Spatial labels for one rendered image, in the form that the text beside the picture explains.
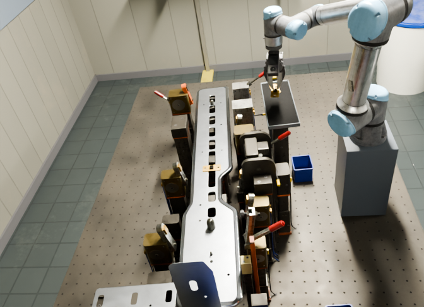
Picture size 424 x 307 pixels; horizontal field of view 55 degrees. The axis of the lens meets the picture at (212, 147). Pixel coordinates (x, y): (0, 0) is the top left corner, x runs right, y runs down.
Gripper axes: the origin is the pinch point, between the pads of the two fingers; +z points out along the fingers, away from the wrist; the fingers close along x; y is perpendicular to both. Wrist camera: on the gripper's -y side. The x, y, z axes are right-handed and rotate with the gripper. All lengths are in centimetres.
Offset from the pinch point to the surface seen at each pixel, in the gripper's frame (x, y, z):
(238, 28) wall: 57, 244, 77
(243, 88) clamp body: 19.6, 30.7, 19.3
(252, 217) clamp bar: 3, -72, 5
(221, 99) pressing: 33, 29, 25
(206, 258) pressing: 20, -75, 25
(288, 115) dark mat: -6.0, -9.3, 8.9
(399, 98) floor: -96, 180, 124
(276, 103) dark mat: -0.4, 0.2, 8.9
